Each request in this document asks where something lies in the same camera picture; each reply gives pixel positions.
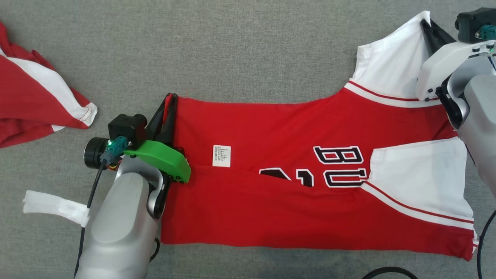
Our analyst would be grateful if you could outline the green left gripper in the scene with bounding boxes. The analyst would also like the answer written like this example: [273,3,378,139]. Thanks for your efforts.
[123,94,191,184]

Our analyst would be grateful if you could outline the red and white jersey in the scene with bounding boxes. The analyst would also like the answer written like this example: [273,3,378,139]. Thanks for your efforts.
[160,10,479,262]

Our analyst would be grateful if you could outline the grey fabric sofa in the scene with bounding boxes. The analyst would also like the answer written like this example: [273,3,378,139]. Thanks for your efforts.
[0,0,496,279]

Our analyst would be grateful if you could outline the red shorts with white stripe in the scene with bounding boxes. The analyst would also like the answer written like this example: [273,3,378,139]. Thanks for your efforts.
[0,21,98,149]

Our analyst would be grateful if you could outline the thick black cable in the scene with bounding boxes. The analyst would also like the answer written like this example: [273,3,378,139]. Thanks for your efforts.
[362,267,419,279]

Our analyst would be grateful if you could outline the white fabric strip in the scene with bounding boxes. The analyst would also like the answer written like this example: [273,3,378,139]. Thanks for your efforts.
[22,190,90,228]

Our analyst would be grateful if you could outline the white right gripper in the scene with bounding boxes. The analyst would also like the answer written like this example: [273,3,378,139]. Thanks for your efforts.
[416,19,496,102]

